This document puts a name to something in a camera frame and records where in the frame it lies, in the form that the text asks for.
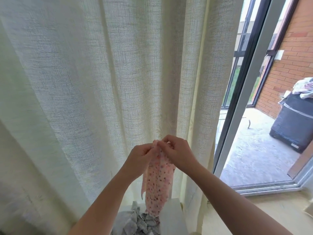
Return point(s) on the white patterned cloth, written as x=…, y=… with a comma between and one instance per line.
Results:
x=302, y=88

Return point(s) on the white table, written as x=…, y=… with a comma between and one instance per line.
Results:
x=173, y=217

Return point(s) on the white sliding door frame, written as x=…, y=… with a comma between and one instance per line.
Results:
x=244, y=90

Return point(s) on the brown wooden board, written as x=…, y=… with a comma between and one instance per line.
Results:
x=302, y=161

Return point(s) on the person's right hand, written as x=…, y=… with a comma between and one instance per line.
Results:
x=181, y=153

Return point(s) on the person's left hand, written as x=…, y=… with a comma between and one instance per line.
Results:
x=137, y=161

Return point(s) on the pink floral cloth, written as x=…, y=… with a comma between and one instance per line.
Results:
x=159, y=183

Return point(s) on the white linen curtain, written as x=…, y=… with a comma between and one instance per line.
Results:
x=98, y=61

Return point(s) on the pile of grey cloths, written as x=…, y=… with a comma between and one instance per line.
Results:
x=131, y=220
x=151, y=223

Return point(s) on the dark balcony window frame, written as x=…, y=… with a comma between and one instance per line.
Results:
x=269, y=51

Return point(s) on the person's right forearm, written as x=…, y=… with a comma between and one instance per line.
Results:
x=239, y=203

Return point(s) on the dark blue tarpaulin cover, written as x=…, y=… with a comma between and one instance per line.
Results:
x=293, y=122

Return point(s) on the white bundled curtain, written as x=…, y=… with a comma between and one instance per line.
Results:
x=309, y=205

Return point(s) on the person's left forearm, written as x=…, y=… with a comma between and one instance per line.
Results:
x=105, y=205

